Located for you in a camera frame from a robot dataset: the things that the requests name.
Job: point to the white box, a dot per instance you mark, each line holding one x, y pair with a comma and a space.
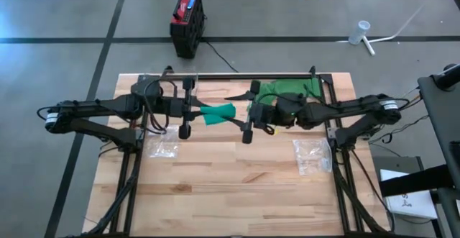
406, 202

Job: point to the clear plastic cup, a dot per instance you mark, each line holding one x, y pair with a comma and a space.
359, 31

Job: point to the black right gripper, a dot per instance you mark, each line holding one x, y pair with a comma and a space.
260, 115

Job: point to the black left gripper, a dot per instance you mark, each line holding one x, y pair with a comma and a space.
176, 108

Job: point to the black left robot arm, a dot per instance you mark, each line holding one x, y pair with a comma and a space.
108, 105

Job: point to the light green bandage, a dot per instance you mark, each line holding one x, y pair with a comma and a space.
280, 87

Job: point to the grey desk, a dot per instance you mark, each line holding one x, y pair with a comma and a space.
438, 105

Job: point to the black aluminium table frame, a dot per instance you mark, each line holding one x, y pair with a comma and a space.
345, 195

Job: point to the teal elastic bandage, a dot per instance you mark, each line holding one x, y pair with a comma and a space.
219, 114

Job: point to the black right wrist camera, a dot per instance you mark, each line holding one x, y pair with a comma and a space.
287, 110

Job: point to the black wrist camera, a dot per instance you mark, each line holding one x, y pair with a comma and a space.
287, 110
145, 88

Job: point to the black crate with red lid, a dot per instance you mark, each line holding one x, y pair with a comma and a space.
187, 33

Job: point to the clear plastic bag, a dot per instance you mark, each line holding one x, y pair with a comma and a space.
312, 157
161, 146

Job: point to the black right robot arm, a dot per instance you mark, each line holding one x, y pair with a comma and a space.
359, 110

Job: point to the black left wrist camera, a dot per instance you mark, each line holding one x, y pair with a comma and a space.
145, 88

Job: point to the white tube stand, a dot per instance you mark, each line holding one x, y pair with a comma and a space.
368, 47

